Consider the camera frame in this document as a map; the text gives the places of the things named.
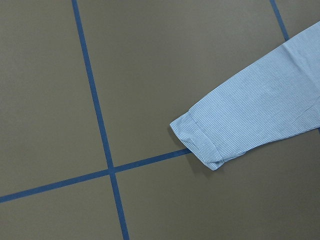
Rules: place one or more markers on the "blue striped button-up shirt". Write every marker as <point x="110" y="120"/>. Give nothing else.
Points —
<point x="275" y="98"/>

